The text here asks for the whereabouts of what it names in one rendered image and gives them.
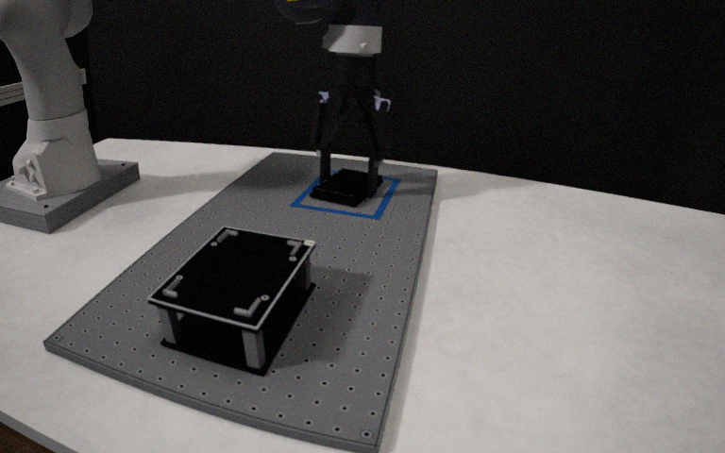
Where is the blue tape outline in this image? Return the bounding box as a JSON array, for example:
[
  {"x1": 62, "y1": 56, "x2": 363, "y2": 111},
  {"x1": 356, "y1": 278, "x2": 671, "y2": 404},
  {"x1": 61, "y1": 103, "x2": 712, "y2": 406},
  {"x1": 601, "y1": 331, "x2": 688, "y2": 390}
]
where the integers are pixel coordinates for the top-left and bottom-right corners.
[{"x1": 289, "y1": 176, "x2": 401, "y2": 220}]

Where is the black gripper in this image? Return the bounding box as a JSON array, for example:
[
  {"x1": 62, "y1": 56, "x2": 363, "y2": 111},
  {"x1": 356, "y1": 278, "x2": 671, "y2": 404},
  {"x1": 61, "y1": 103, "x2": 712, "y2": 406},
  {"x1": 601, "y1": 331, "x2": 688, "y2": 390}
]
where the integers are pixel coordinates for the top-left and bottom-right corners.
[{"x1": 310, "y1": 55, "x2": 392, "y2": 197}]

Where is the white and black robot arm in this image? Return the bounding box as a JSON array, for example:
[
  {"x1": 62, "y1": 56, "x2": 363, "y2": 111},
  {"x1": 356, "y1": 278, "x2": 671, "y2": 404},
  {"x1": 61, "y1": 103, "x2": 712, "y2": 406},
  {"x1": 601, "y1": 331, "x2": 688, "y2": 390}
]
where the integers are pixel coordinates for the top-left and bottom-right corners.
[{"x1": 0, "y1": 0, "x2": 383, "y2": 201}]

